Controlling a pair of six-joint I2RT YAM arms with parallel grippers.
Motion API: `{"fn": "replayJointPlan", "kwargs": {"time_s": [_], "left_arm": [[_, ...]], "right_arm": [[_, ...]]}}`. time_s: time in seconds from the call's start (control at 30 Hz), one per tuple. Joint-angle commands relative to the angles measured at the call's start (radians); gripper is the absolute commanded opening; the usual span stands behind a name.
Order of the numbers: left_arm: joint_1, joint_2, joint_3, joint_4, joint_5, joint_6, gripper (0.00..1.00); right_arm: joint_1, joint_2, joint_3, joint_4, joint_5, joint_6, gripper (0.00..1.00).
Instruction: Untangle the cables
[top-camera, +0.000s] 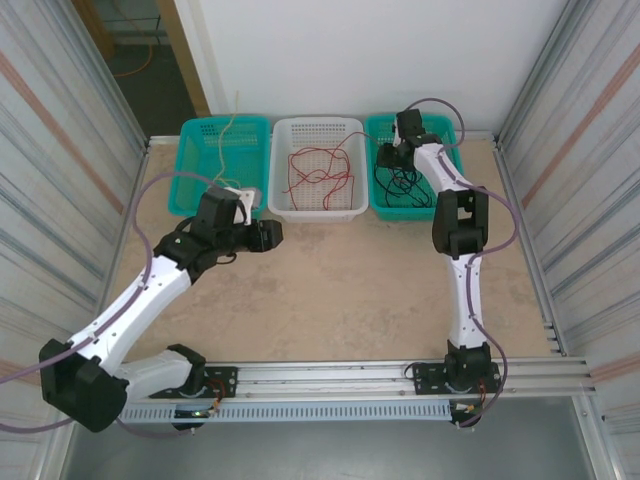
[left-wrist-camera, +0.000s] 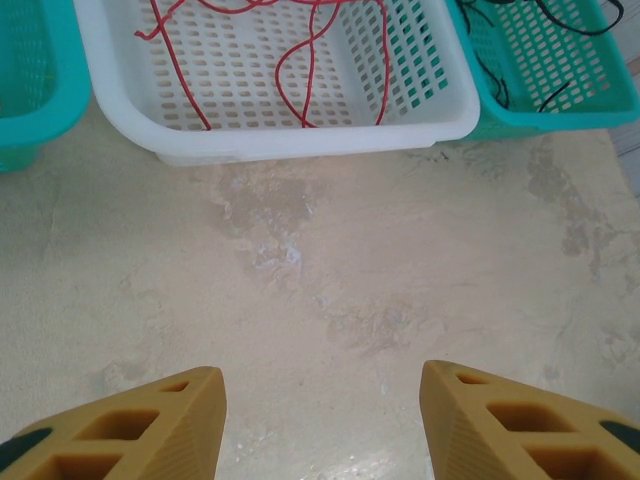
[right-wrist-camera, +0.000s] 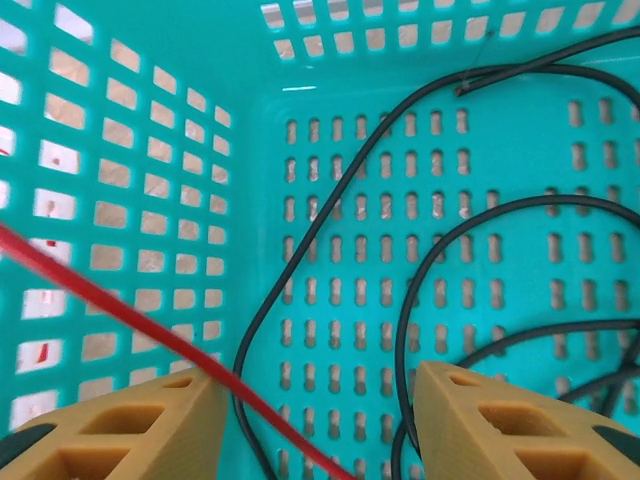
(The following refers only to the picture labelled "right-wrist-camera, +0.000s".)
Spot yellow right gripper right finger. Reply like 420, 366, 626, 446
416, 359, 640, 480

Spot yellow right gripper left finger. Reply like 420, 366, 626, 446
0, 369, 230, 480

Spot red cable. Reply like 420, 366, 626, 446
0, 222, 359, 480

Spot teal plastic basket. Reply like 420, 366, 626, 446
0, 0, 640, 480

